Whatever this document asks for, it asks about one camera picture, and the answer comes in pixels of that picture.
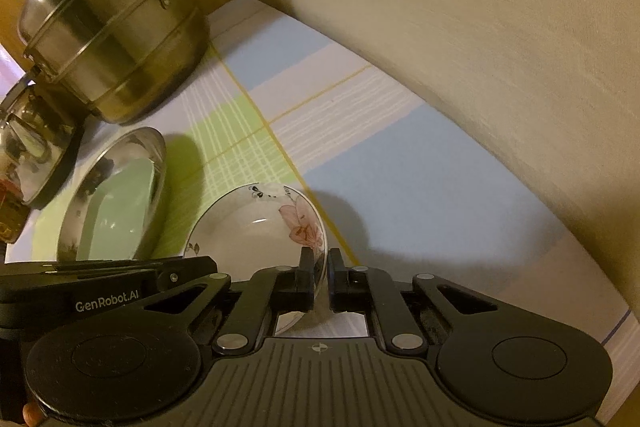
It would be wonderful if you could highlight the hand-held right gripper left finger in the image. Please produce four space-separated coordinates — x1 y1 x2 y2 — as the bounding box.
150 247 321 355

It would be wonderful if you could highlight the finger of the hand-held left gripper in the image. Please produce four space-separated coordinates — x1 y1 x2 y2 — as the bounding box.
157 256 219 295

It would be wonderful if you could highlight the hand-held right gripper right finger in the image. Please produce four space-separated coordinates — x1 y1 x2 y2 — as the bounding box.
327 248 501 354

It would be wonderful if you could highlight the white floral bowl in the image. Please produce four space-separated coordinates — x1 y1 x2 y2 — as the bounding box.
184 182 329 337

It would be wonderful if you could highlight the stainless steel plate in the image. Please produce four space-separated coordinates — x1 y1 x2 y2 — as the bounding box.
56 127 168 264

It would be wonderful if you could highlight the checked pastel tablecloth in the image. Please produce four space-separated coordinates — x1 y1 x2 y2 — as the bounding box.
5 0 633 358

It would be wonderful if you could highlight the stainless steel kettle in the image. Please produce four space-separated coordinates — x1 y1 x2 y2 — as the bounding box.
0 67 87 210

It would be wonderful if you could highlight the stainless steel steamer pot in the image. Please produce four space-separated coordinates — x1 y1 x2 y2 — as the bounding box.
17 0 214 126

